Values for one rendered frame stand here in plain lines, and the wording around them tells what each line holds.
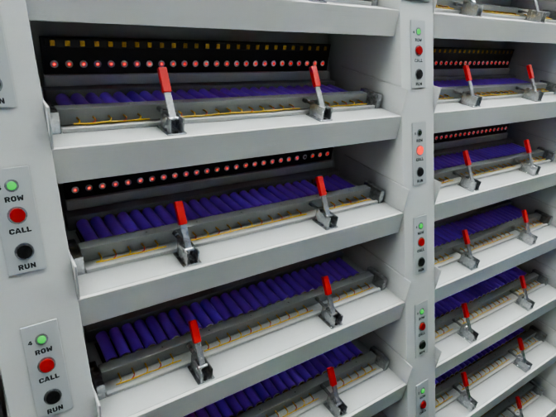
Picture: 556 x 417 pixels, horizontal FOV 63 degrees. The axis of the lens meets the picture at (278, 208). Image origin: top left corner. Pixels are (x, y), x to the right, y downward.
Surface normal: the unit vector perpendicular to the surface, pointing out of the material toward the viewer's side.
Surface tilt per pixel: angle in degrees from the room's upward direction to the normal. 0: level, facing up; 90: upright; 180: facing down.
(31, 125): 90
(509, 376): 19
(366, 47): 90
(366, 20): 109
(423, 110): 90
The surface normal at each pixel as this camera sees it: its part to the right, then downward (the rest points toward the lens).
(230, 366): 0.11, -0.88
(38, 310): 0.57, 0.12
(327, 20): 0.56, 0.44
